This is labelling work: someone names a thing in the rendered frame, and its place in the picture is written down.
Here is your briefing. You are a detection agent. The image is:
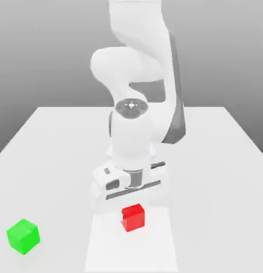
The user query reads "small green cube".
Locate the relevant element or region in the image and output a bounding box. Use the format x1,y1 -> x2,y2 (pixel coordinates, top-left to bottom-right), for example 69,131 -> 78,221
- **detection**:
6,218 -> 41,256

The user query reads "small red cube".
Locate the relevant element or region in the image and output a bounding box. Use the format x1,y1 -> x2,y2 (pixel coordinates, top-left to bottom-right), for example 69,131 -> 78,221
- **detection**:
120,203 -> 146,232

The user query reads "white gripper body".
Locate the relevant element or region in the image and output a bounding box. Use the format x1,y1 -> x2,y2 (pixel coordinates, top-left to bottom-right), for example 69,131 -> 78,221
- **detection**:
91,161 -> 169,211

